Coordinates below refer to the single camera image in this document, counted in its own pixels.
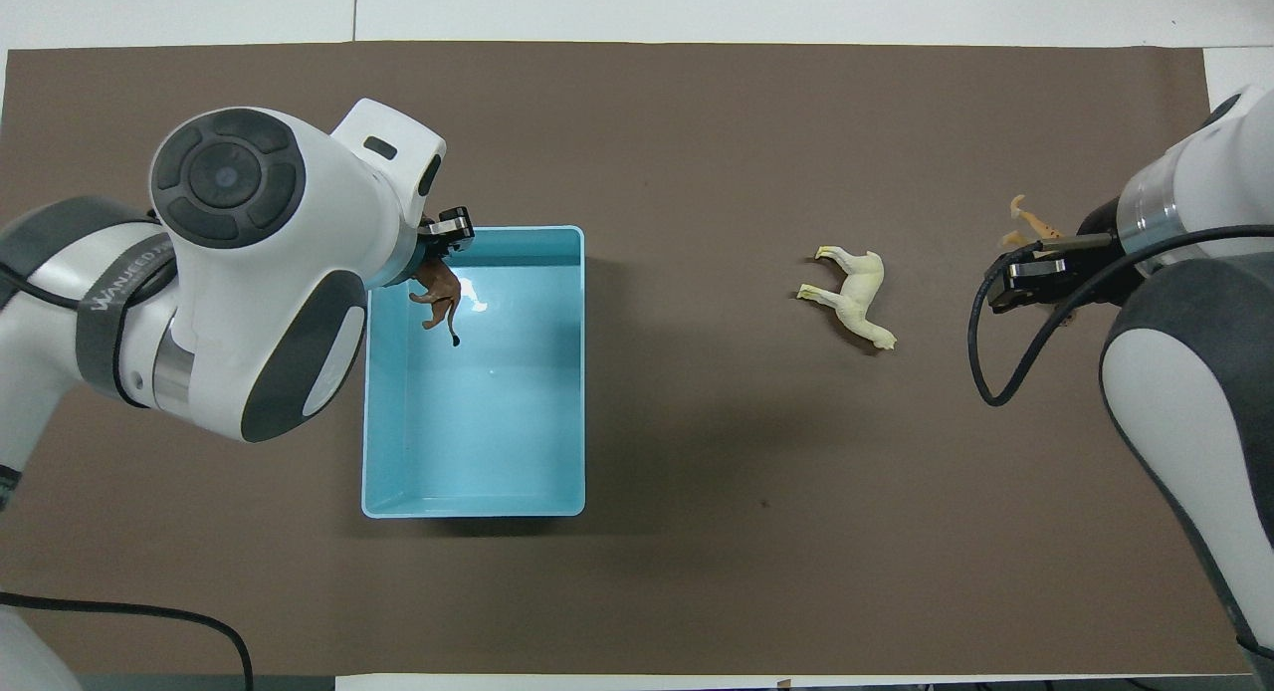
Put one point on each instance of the light blue storage box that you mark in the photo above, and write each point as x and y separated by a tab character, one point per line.
478	422

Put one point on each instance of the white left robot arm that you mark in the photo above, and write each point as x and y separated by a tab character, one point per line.
249	273

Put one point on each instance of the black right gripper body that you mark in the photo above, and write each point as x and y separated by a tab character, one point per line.
1090	263

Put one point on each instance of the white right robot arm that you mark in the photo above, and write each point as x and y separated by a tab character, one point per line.
1194	392

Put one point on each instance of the orange striped tiger toy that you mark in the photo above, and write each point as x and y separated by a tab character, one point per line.
1035	218

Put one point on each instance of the cream horse toy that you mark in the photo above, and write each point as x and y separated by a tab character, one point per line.
861	293

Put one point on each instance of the brown table mat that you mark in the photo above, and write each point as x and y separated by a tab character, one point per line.
697	123

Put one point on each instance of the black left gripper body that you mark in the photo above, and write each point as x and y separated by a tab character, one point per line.
430	237

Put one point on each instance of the brown lion toy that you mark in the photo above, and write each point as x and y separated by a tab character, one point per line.
443	288

